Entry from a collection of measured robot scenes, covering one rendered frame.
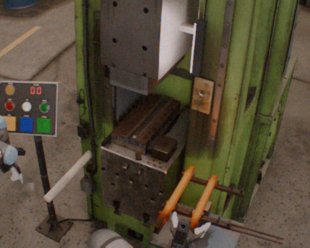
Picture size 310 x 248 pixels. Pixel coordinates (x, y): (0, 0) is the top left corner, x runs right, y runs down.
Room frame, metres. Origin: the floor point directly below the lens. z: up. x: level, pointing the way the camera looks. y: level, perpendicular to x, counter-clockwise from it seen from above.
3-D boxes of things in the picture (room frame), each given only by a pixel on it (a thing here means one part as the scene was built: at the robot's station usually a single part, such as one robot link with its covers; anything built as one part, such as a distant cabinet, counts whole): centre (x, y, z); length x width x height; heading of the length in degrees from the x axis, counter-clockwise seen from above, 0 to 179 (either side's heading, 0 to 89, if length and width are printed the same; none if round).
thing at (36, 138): (1.83, 0.67, 0.54); 0.04 x 0.04 x 1.08; 65
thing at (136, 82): (1.86, 0.05, 1.32); 0.42 x 0.20 x 0.10; 155
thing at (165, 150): (1.65, -0.05, 0.95); 0.12 x 0.08 x 0.06; 155
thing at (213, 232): (1.29, -0.23, 0.71); 0.40 x 0.30 x 0.02; 68
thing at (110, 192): (1.84, -0.01, 0.69); 0.56 x 0.38 x 0.45; 155
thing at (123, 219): (1.84, -0.01, 0.23); 0.55 x 0.37 x 0.47; 155
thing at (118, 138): (1.86, 0.05, 0.96); 0.42 x 0.20 x 0.09; 155
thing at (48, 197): (1.73, 0.48, 0.62); 0.44 x 0.05 x 0.05; 155
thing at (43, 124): (1.70, 0.58, 1.01); 0.07 x 0.05 x 0.07; 90
